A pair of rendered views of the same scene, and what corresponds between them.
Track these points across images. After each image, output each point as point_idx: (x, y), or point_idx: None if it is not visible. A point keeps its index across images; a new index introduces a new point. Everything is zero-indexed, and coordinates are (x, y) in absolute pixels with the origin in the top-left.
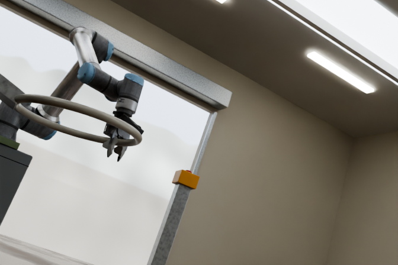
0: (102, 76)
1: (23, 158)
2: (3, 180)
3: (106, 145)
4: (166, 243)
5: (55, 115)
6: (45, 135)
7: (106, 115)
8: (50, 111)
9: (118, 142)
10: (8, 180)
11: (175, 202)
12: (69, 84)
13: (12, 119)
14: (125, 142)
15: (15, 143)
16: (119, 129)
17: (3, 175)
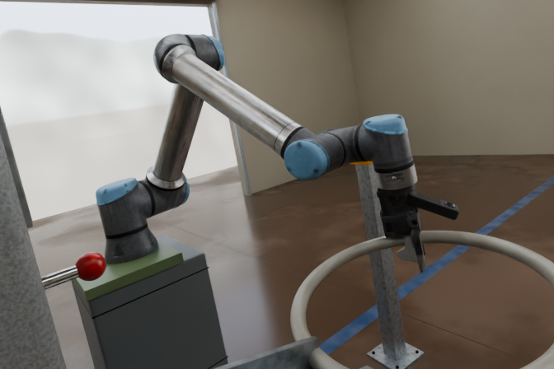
0: (335, 150)
1: (197, 263)
2: (194, 305)
3: (408, 255)
4: (383, 231)
5: (180, 175)
6: (180, 203)
7: None
8: (172, 177)
9: (423, 241)
10: (199, 299)
11: (373, 187)
12: (183, 132)
13: (136, 221)
14: (444, 241)
15: (176, 257)
16: (419, 225)
17: (190, 300)
